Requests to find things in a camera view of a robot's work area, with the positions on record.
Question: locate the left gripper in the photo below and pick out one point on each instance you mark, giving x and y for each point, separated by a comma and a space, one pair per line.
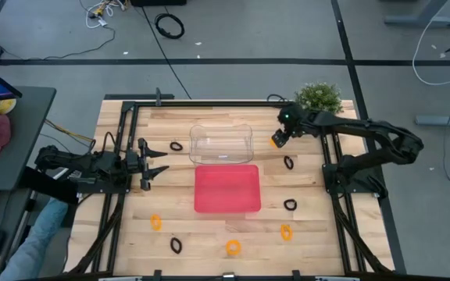
143, 164

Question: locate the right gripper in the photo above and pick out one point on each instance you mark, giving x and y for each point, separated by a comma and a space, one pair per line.
292, 121

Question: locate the yellow tape roll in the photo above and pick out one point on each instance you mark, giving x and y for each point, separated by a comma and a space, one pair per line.
273, 144

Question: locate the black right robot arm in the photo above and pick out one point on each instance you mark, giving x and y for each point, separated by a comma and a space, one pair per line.
365, 129

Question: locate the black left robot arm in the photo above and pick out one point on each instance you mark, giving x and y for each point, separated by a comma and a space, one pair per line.
92, 162

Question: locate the potted green plant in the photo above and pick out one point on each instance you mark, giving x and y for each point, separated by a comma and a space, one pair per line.
318, 97

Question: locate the clear plastic bin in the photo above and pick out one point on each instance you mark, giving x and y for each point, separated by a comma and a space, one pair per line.
221, 145

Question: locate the pink plastic bin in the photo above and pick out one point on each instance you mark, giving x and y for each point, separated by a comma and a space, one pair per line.
227, 189

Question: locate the black flat panel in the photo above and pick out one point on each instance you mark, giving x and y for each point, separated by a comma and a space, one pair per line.
49, 183

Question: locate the dark grey side desk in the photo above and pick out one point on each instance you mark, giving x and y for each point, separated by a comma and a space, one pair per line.
26, 132

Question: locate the person's leg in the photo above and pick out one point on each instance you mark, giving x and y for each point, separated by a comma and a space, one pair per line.
33, 242

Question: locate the grey desk foot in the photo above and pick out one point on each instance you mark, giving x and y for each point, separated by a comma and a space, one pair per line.
420, 20
443, 120

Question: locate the black box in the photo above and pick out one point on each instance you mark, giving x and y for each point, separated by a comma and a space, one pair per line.
158, 2

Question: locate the black aluminium frame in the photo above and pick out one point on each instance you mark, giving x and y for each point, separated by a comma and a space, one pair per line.
229, 104

